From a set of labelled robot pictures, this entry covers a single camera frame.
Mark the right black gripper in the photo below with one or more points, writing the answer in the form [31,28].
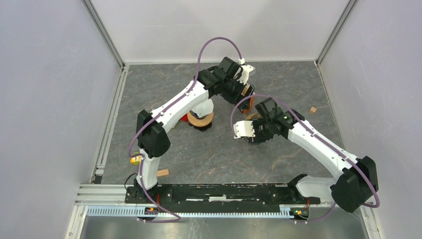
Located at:
[258,138]

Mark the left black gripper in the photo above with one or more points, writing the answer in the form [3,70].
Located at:
[238,96]

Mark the orange coffee filter box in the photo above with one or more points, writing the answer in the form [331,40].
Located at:
[246,105]

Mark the white paper coffee filter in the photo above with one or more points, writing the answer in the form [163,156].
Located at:
[202,110]

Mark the dark brown dripper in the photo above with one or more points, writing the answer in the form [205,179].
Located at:
[203,128]

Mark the brown paper coffee filter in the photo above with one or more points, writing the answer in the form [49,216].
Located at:
[253,116]

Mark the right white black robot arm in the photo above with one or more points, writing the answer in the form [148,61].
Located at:
[353,182]

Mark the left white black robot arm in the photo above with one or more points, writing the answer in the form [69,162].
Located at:
[152,127]

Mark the small wooden cube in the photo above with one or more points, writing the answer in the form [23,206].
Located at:
[312,110]

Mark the colourful toy block pile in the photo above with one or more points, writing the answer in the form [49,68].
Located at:
[184,118]

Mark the flat wooden block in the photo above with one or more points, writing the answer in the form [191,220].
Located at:
[162,173]

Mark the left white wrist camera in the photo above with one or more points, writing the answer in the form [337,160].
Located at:
[245,72]

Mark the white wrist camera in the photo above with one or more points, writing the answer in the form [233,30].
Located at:
[245,72]
[243,128]

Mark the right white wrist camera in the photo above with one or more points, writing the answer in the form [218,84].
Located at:
[243,128]

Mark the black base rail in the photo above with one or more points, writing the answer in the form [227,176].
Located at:
[210,198]

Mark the grey slotted cable duct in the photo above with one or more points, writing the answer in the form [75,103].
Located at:
[143,212]

